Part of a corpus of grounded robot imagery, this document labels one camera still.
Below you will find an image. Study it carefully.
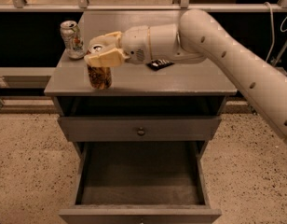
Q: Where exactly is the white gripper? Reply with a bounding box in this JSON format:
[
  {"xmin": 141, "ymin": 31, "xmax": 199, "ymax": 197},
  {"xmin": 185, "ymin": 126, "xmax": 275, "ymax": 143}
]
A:
[{"xmin": 84, "ymin": 25, "xmax": 150, "ymax": 67}]

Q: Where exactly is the orange soda can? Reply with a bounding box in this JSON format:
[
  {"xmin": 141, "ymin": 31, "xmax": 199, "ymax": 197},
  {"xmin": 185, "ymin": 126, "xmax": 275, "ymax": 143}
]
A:
[{"xmin": 86, "ymin": 43, "xmax": 113, "ymax": 91}]

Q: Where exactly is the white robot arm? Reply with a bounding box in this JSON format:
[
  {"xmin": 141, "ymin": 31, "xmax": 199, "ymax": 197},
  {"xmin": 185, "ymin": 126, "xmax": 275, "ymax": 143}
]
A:
[{"xmin": 85, "ymin": 9, "xmax": 287, "ymax": 144}]

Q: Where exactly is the white green soda can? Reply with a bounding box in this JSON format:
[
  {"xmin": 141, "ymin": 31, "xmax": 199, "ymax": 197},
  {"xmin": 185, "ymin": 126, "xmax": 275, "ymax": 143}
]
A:
[{"xmin": 60, "ymin": 21, "xmax": 85, "ymax": 60}]

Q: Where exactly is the closed grey upper drawer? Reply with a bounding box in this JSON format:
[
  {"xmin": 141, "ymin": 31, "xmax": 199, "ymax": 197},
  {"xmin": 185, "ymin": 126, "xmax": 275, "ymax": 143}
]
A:
[{"xmin": 58, "ymin": 117, "xmax": 221, "ymax": 142}]

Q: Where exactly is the grey wooden drawer cabinet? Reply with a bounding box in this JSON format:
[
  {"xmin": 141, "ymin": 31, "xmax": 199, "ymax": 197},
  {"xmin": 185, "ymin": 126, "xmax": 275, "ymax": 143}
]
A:
[{"xmin": 44, "ymin": 10, "xmax": 238, "ymax": 224}]

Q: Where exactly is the open grey middle drawer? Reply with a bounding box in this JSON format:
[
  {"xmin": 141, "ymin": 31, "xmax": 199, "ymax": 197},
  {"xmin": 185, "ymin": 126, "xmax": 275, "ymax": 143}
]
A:
[{"xmin": 59, "ymin": 142, "xmax": 222, "ymax": 224}]

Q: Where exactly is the black snack bar wrapper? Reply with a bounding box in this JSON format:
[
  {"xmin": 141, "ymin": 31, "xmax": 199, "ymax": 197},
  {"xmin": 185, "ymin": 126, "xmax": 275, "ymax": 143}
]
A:
[{"xmin": 147, "ymin": 59, "xmax": 173, "ymax": 71}]

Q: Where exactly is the white cable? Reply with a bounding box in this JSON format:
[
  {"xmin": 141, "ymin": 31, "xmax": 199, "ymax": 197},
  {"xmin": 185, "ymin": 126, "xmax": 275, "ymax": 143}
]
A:
[{"xmin": 264, "ymin": 2, "xmax": 287, "ymax": 63}]

